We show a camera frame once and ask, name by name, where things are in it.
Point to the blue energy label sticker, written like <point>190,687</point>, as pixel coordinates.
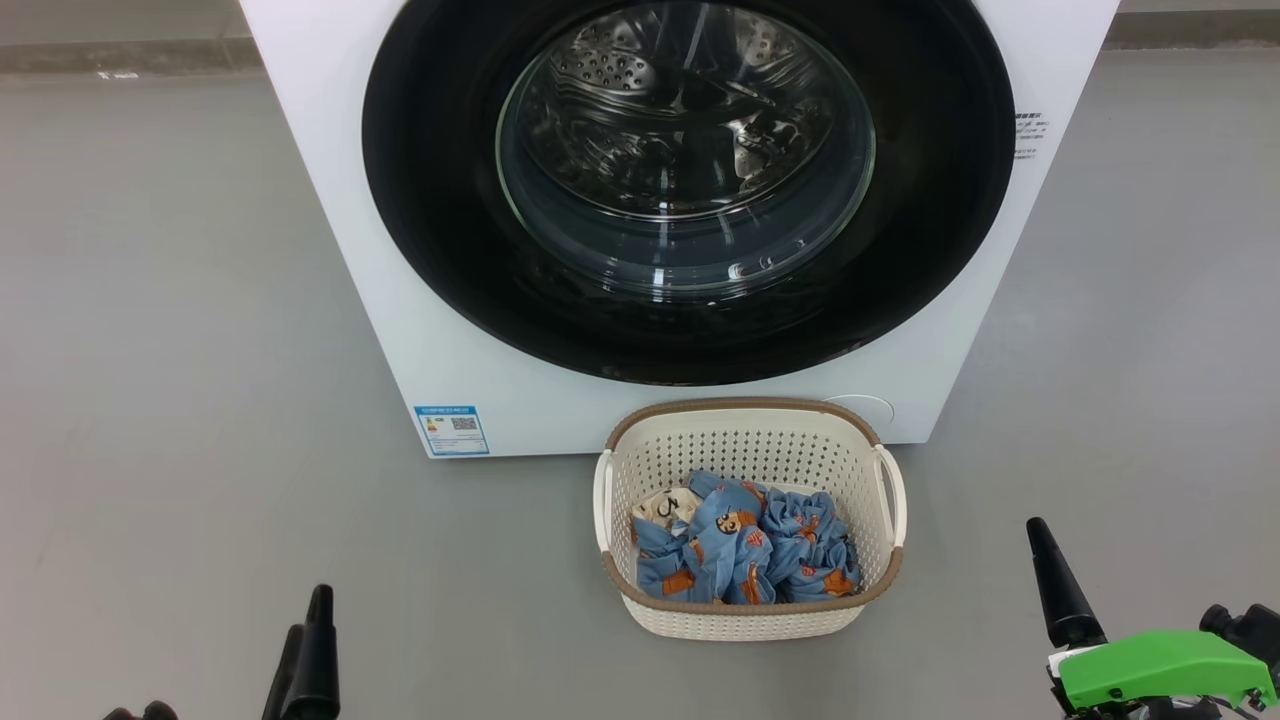
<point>452,430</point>

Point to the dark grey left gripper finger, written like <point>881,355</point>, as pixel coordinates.
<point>282,680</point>
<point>320,670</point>

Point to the cream perforated laundry basket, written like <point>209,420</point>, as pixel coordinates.
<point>750,440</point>

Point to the white front-load washing machine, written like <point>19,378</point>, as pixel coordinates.
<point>330,250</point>

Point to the blue bear-print garment with cream patch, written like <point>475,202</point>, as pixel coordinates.
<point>710,545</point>

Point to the black round glass washer door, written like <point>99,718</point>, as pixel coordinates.
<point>440,200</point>

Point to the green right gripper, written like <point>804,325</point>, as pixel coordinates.
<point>1160,670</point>

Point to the round white filter cover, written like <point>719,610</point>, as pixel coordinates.
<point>872,406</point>

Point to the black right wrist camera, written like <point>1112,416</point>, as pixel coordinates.
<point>1250,632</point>

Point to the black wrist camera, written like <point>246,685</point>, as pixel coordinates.
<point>1250,632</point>
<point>150,712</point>

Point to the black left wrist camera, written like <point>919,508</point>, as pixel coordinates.
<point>150,712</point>

